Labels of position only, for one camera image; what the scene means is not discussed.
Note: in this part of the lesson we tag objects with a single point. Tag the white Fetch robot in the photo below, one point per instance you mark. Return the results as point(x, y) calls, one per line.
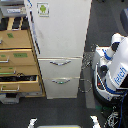
point(110, 66)

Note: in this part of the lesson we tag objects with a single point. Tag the grey box on cabinet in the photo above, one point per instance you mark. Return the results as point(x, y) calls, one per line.
point(13, 11)

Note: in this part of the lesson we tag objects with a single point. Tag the fridge drawer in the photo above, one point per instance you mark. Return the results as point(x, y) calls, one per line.
point(61, 88)
point(60, 68)

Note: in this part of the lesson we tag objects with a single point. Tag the lower fridge drawer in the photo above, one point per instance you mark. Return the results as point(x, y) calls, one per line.
point(61, 88)

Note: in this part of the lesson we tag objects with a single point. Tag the green Android sticker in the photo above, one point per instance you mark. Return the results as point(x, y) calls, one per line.
point(43, 9)

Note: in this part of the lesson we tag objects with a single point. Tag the wooden drawer cabinet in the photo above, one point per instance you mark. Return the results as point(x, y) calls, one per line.
point(19, 68)

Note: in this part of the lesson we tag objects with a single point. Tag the upper fridge drawer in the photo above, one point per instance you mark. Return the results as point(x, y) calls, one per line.
point(60, 68)

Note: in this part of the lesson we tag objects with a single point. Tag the white fridge body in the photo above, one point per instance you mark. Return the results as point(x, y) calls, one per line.
point(59, 29)

